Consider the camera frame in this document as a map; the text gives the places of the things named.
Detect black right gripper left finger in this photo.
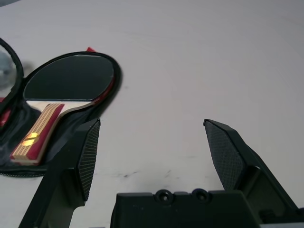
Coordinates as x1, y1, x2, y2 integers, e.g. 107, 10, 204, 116
19, 118, 102, 228

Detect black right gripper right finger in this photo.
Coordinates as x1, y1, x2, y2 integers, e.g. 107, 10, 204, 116
203, 119, 303, 215

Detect black red paddle case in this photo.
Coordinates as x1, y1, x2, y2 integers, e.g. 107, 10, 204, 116
0, 38, 124, 179

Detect table tennis paddle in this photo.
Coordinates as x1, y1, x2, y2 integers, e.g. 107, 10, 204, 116
9, 53, 116, 166

